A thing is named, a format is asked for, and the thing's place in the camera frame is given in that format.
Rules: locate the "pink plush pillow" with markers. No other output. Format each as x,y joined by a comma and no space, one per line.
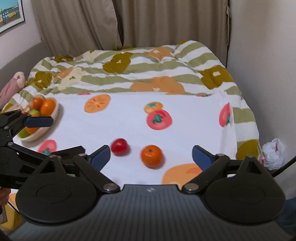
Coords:
11,89

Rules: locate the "grey sofa back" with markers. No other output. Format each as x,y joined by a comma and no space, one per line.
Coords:
20,56

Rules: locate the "cream and yellow plate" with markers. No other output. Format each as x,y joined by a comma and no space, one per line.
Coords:
39,135

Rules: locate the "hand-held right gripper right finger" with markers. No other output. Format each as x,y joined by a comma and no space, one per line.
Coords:
202,157

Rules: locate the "white plastic bag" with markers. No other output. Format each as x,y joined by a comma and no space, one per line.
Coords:
272,153

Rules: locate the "floral striped blanket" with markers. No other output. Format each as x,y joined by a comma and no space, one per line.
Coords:
148,69

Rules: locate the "yellow cardboard box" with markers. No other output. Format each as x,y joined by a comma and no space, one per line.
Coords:
10,208

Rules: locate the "orange with green stem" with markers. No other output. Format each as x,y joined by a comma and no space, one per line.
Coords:
151,155

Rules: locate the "green fruit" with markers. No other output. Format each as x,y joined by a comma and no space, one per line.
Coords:
22,133
34,112

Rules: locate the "beige curtain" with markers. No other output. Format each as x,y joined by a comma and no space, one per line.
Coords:
76,25
173,23

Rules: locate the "blue cloth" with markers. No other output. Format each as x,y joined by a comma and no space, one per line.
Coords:
289,215

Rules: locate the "white fruit-print cloth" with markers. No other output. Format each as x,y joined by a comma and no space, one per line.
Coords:
115,122

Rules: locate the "black rod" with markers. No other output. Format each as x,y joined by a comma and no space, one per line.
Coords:
284,166

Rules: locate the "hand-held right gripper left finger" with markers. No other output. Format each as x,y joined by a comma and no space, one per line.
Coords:
100,158

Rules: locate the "person's left hand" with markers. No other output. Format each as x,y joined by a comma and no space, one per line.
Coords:
4,197

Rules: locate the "red tomato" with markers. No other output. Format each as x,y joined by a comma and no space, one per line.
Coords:
119,146

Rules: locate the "framed wall poster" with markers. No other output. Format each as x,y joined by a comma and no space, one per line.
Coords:
10,14

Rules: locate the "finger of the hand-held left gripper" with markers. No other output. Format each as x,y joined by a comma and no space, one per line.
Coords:
38,121
69,151

